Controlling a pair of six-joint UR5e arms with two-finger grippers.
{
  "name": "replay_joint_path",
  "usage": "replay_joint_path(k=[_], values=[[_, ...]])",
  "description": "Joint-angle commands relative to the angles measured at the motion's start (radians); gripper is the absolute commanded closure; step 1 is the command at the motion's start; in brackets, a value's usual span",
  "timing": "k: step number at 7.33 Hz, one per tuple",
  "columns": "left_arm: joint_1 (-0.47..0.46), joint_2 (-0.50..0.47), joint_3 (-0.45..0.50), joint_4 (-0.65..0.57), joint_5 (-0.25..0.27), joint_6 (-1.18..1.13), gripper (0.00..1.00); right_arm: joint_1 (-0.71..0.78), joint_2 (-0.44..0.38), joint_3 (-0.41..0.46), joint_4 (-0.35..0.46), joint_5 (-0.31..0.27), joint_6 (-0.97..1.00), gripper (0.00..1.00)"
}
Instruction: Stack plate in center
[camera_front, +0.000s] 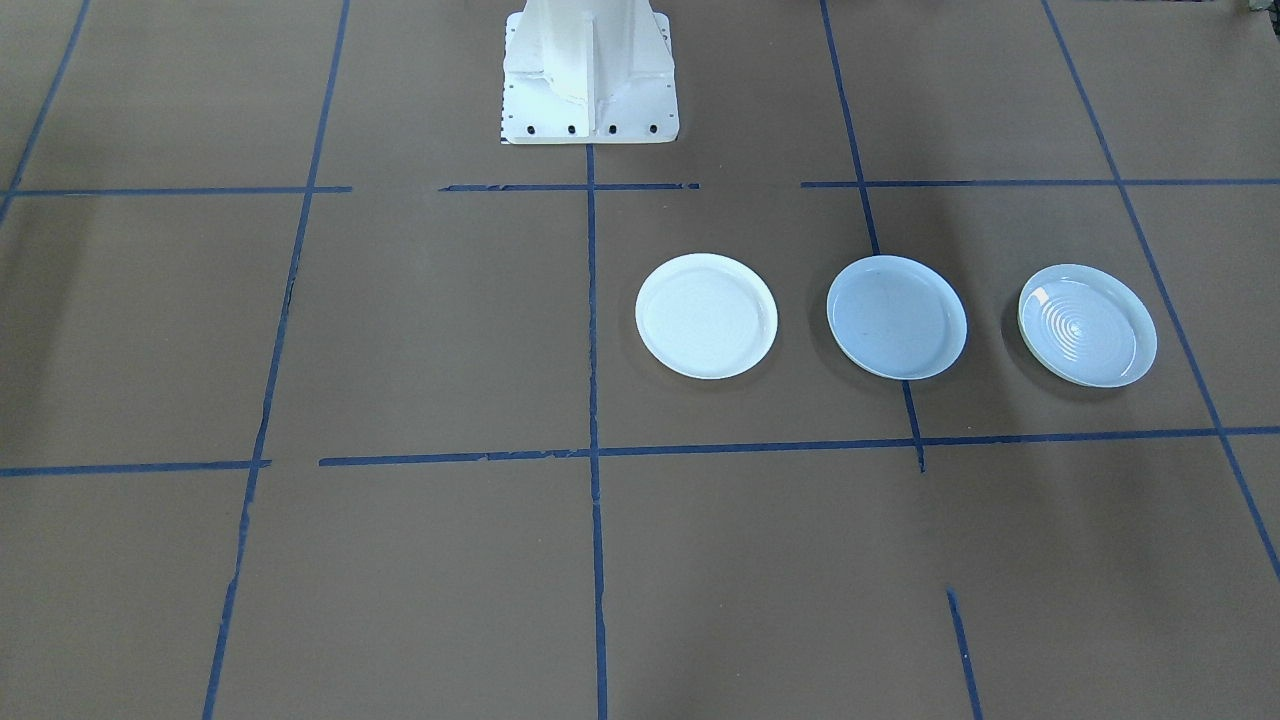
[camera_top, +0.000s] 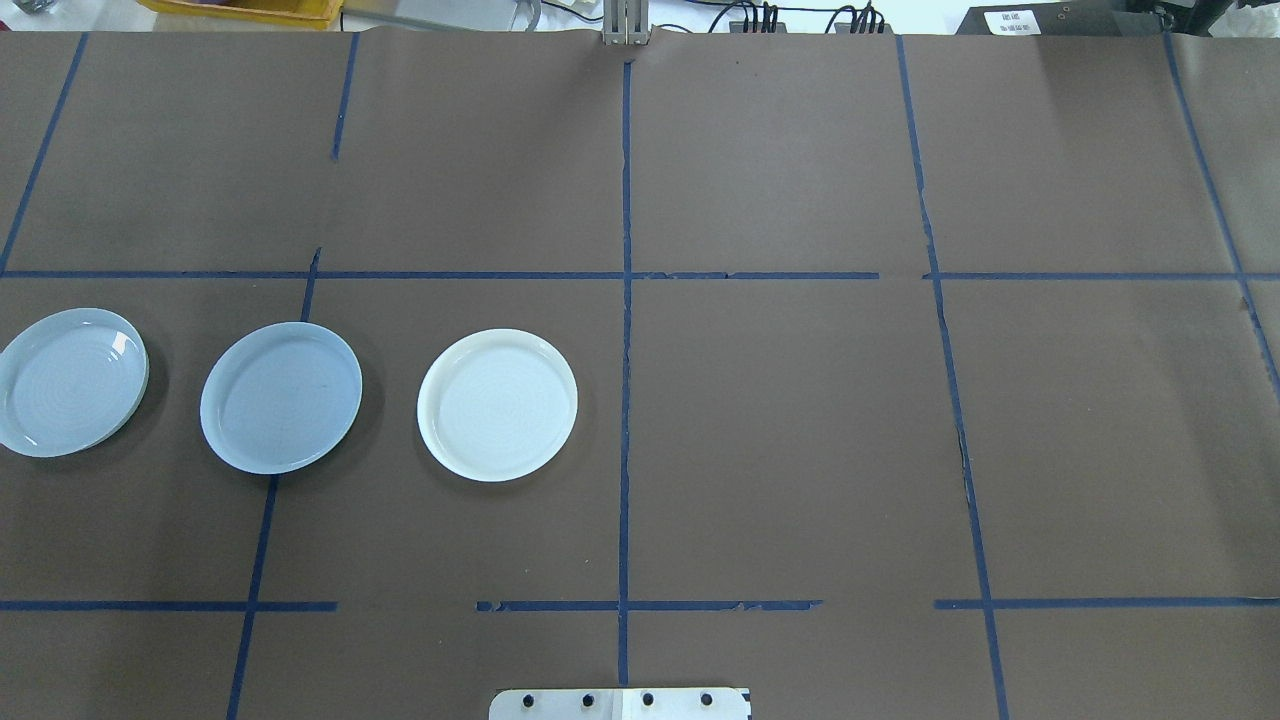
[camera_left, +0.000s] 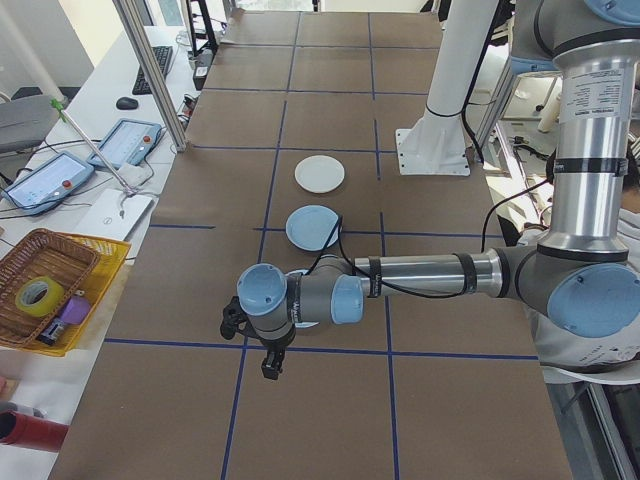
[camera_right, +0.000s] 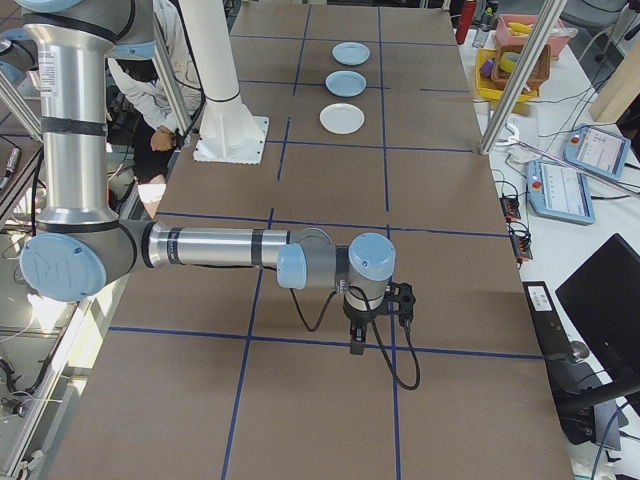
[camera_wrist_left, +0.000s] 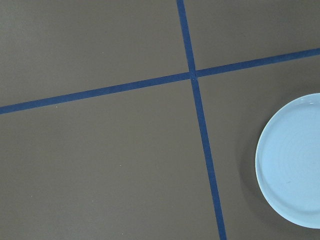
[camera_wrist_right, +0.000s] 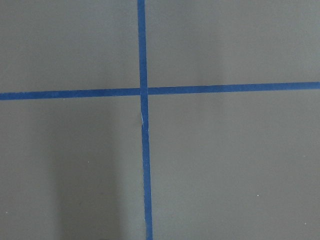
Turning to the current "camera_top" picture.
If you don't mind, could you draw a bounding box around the white plate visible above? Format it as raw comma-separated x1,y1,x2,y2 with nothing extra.
417,328,579,483

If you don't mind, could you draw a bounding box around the pale grey-blue plate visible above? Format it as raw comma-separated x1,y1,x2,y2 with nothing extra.
0,307,150,459

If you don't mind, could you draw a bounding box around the blue plate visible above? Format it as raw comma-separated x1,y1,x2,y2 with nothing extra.
200,321,363,475

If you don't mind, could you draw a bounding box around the white metal stand base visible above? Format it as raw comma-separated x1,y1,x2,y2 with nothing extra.
488,687,753,720

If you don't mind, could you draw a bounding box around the grey flat board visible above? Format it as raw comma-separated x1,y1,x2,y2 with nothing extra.
345,0,542,33

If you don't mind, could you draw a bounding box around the yellow plastic bin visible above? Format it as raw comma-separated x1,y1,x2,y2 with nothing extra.
135,0,344,29

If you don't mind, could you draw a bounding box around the black box with white label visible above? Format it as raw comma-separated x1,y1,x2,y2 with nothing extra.
955,4,1181,37

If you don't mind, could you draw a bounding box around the grey metal post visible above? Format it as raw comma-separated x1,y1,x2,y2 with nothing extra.
602,0,651,48

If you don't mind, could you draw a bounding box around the black cable bundle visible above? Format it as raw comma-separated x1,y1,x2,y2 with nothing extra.
705,0,891,36

